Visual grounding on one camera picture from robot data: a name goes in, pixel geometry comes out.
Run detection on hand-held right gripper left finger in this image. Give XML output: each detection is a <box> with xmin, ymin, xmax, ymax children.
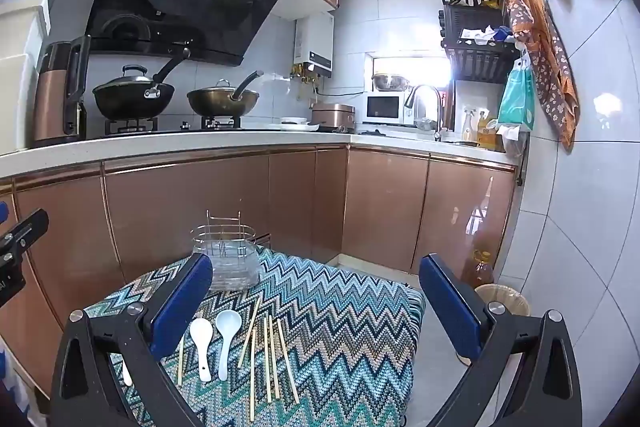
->
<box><xmin>50</xmin><ymin>252</ymin><xmax>216</xmax><ymax>427</ymax></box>

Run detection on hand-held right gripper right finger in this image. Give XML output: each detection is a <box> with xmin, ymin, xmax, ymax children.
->
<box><xmin>419</xmin><ymin>253</ymin><xmax>584</xmax><ymax>427</ymax></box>

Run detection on white ceramic spoon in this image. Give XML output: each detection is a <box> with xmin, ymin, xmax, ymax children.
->
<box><xmin>190</xmin><ymin>318</ymin><xmax>215</xmax><ymax>383</ymax></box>

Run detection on light blue ceramic spoon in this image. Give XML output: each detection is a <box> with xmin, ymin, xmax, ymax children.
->
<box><xmin>215</xmin><ymin>309</ymin><xmax>242</xmax><ymax>380</ymax></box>

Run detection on clear plastic utensil holder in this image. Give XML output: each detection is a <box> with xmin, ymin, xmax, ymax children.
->
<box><xmin>190</xmin><ymin>209</ymin><xmax>273</xmax><ymax>292</ymax></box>

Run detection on cooking oil bottle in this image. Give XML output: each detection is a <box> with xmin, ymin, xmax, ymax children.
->
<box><xmin>460</xmin><ymin>249</ymin><xmax>496</xmax><ymax>290</ymax></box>

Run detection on beige trash basket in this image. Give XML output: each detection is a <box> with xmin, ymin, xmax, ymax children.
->
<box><xmin>474</xmin><ymin>283</ymin><xmax>531</xmax><ymax>318</ymax></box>

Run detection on rose gold base cabinets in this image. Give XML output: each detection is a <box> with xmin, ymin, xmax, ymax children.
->
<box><xmin>0</xmin><ymin>144</ymin><xmax>518</xmax><ymax>403</ymax></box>

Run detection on zigzag knit table cloth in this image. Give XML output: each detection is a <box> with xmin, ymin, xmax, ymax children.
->
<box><xmin>82</xmin><ymin>244</ymin><xmax>426</xmax><ymax>427</ymax></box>

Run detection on rose gold electric kettle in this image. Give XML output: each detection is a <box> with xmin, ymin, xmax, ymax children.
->
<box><xmin>32</xmin><ymin>36</ymin><xmax>92</xmax><ymax>148</ymax></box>

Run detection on white appliance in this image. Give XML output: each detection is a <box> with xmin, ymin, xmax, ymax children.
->
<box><xmin>0</xmin><ymin>0</ymin><xmax>53</xmax><ymax>158</ymax></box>

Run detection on black wok with lid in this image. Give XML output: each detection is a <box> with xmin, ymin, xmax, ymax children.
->
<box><xmin>92</xmin><ymin>48</ymin><xmax>192</xmax><ymax>120</ymax></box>

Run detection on gas stove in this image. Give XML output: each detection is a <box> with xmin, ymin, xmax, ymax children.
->
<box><xmin>100</xmin><ymin>116</ymin><xmax>281</xmax><ymax>138</ymax></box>

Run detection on yellow bottle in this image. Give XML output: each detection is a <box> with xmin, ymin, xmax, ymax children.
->
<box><xmin>477</xmin><ymin>109</ymin><xmax>506</xmax><ymax>152</ymax></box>

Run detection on spray bottle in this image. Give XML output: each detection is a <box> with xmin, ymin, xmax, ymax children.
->
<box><xmin>462</xmin><ymin>107</ymin><xmax>478</xmax><ymax>142</ymax></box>

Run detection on steel kitchen faucet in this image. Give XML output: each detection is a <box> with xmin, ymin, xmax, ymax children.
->
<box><xmin>404</xmin><ymin>84</ymin><xmax>443</xmax><ymax>142</ymax></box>

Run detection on white microwave oven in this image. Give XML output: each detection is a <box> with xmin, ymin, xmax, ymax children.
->
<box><xmin>362</xmin><ymin>91</ymin><xmax>416</xmax><ymax>126</ymax></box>

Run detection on white plate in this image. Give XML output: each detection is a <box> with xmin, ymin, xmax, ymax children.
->
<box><xmin>270</xmin><ymin>117</ymin><xmax>321</xmax><ymax>132</ymax></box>

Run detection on teal bag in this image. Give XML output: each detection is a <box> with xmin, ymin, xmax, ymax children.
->
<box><xmin>497</xmin><ymin>59</ymin><xmax>536</xmax><ymax>132</ymax></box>

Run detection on rice cooker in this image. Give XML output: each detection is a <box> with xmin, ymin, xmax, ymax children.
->
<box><xmin>310</xmin><ymin>103</ymin><xmax>356</xmax><ymax>130</ymax></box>

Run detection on steel bowl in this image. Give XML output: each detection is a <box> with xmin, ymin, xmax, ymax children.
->
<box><xmin>371</xmin><ymin>73</ymin><xmax>410</xmax><ymax>92</ymax></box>

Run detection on black dish rack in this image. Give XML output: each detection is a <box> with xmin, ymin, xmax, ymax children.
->
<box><xmin>432</xmin><ymin>0</ymin><xmax>521</xmax><ymax>84</ymax></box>

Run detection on brown floral apron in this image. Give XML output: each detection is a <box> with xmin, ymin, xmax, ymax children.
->
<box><xmin>502</xmin><ymin>0</ymin><xmax>578</xmax><ymax>152</ymax></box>

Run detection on white water heater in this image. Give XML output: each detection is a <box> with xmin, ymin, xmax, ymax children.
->
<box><xmin>292</xmin><ymin>12</ymin><xmax>336</xmax><ymax>75</ymax></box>

